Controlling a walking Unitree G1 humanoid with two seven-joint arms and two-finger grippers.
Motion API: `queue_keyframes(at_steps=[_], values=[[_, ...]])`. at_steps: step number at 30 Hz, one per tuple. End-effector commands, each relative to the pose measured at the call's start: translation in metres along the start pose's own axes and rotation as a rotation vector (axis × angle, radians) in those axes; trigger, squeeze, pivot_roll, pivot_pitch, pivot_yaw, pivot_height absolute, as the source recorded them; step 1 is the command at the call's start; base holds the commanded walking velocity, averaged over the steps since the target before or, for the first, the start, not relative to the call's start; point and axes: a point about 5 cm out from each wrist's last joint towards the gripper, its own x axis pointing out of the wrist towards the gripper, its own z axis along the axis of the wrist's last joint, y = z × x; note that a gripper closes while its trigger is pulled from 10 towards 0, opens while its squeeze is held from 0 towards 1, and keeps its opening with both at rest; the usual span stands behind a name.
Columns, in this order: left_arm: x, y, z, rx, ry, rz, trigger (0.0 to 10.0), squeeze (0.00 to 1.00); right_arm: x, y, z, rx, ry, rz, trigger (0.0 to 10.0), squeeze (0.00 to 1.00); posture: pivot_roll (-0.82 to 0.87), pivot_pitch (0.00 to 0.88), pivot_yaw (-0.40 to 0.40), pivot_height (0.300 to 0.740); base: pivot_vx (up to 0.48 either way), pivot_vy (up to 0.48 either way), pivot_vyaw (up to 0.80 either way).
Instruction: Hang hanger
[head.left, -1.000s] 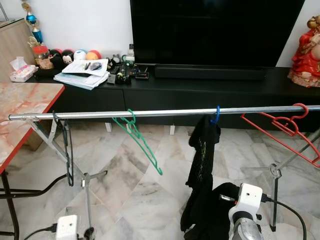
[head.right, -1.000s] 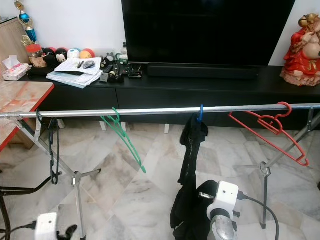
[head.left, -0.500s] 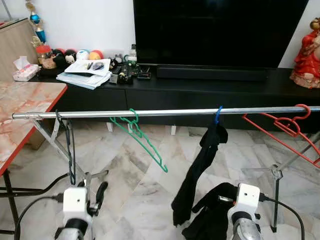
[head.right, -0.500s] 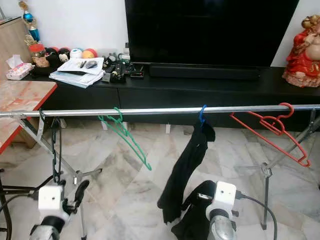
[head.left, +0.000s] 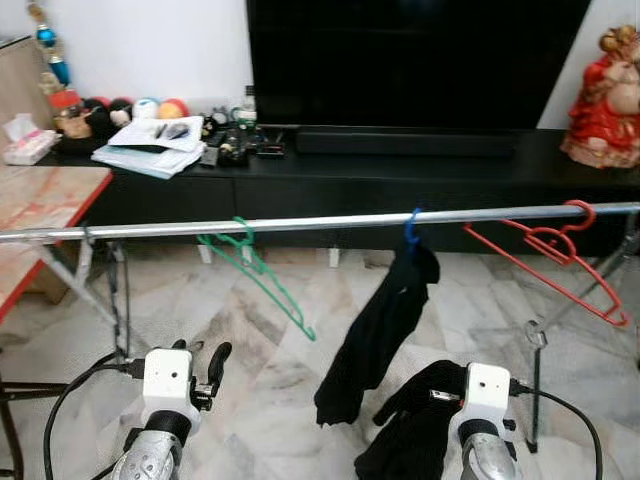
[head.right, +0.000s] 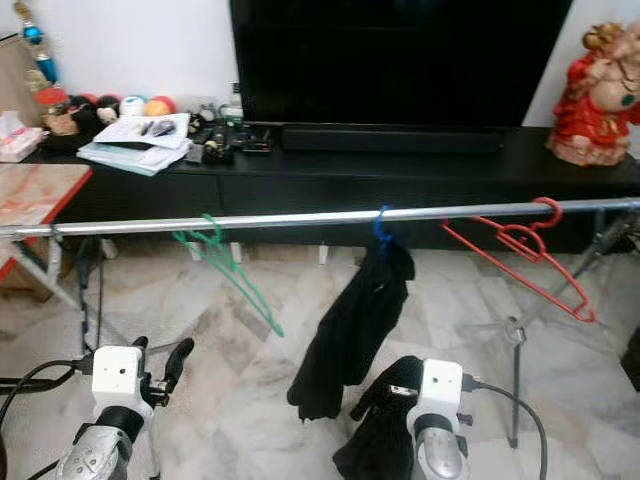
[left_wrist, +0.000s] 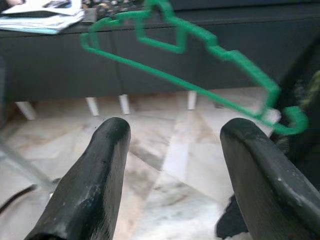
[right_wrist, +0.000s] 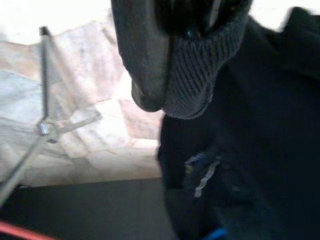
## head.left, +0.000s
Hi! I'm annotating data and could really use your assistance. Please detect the green plastic hanger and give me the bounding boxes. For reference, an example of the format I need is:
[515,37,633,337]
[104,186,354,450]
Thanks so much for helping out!
[197,217,318,342]

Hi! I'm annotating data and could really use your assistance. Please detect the plain black garment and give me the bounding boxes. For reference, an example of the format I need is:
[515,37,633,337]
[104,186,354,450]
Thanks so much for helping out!
[354,359,471,480]

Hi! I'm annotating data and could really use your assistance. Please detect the black thin hanger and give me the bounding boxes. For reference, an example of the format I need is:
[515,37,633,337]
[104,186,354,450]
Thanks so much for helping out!
[105,240,131,356]

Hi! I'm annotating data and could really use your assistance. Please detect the blue plastic hanger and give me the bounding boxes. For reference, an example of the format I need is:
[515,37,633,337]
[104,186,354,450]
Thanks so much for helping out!
[403,207,426,251]

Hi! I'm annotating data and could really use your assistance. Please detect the red plastic hanger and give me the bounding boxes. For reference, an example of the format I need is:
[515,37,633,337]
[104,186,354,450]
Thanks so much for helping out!
[463,199,631,329]

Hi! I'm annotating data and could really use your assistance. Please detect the silver metal clothes rack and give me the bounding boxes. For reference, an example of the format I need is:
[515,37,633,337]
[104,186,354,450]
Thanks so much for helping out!
[0,202,640,451]

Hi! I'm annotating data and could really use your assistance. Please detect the black printed T-shirt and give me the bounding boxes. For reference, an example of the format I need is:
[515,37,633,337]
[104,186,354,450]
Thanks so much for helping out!
[314,240,442,428]

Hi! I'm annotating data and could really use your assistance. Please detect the white paper stack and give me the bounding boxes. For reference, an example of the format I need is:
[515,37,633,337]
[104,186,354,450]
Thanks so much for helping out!
[92,115,206,179]

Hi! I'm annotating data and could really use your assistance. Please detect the marble table with red edge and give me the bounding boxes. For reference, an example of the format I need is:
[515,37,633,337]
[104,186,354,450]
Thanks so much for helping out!
[0,165,113,480]

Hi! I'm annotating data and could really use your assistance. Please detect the black remote control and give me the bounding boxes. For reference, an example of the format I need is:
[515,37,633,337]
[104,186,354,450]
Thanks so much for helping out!
[200,125,251,166]

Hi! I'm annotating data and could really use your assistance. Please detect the small black box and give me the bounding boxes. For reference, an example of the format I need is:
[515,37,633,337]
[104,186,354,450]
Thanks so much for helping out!
[250,135,286,159]

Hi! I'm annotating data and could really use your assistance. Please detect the black TV console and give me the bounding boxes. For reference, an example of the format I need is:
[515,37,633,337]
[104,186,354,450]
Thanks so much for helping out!
[55,125,640,261]

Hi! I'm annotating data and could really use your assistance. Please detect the black mouse plush toy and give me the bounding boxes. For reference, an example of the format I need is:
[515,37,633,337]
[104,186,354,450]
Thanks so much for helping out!
[80,97,136,131]

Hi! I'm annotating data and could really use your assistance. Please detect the pink tissue box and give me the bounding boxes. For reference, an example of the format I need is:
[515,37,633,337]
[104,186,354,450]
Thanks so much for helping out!
[3,113,61,166]

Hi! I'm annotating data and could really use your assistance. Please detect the clear plastic bottle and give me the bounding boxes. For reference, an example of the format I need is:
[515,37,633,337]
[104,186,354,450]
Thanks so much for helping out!
[240,85,259,126]

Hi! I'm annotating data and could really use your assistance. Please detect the jar with red lid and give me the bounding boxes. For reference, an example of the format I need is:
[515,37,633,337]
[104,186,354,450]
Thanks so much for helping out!
[50,88,86,136]

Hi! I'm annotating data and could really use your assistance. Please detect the red Buddha statue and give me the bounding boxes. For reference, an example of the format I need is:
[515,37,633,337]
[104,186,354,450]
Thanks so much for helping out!
[560,25,640,169]

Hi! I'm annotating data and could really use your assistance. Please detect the black soundbar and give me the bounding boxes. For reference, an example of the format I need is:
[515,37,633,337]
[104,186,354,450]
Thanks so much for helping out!
[293,126,521,158]

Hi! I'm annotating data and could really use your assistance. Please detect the light wooden cabinet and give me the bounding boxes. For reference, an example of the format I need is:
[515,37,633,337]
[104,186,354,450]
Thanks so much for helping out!
[0,35,81,301]

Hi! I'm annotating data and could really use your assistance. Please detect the blue and gold trophy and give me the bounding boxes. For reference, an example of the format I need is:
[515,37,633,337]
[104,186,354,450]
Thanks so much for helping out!
[28,0,76,91]

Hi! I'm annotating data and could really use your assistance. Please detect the black television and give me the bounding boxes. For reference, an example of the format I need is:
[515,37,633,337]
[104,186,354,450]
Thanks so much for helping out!
[246,0,593,131]

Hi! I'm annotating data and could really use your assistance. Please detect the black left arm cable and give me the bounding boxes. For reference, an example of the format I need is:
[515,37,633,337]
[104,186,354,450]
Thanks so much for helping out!
[42,350,149,480]

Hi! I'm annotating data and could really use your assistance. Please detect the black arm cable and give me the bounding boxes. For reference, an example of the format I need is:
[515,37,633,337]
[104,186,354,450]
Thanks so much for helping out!
[510,378,604,480]
[42,350,149,480]

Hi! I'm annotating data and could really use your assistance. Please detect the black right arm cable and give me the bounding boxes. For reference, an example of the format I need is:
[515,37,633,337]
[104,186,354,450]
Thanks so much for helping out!
[510,378,604,480]

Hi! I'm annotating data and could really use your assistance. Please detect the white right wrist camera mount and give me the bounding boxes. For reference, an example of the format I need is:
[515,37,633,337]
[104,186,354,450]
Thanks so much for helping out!
[447,362,516,441]

